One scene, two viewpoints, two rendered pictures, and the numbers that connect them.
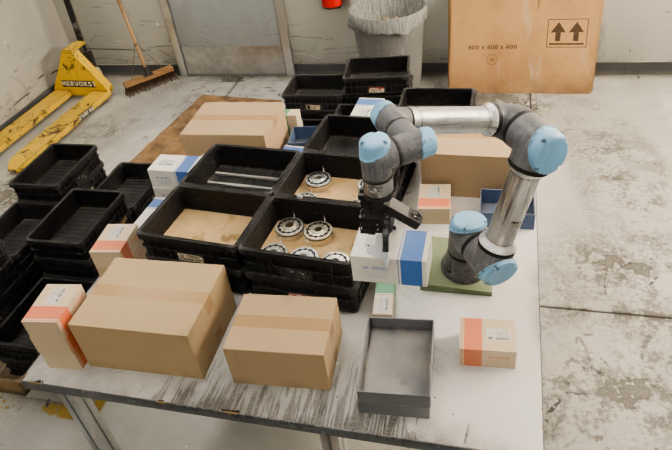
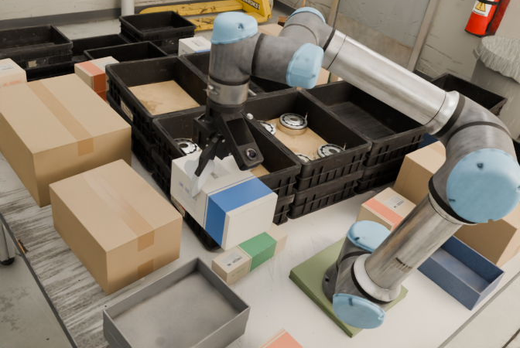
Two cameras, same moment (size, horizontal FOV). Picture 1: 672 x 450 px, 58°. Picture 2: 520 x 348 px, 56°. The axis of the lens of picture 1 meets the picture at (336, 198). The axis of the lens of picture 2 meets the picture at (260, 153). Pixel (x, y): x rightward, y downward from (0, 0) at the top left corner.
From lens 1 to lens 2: 0.89 m
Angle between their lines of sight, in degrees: 21
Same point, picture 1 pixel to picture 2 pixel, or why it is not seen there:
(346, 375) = not seen: hidden behind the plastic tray
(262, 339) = (83, 200)
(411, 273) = (214, 222)
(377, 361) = (164, 302)
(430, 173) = (405, 183)
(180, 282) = (86, 116)
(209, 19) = not seen: outside the picture
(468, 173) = not seen: hidden behind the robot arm
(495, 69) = not seen: outside the picture
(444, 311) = (288, 313)
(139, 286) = (58, 100)
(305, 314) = (140, 208)
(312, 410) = (73, 299)
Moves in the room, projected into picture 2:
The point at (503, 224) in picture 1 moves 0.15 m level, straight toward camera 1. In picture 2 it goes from (386, 254) to (336, 285)
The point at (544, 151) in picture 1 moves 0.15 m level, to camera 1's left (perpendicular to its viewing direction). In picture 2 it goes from (473, 181) to (387, 145)
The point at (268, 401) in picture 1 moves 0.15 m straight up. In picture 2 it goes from (55, 263) to (49, 221)
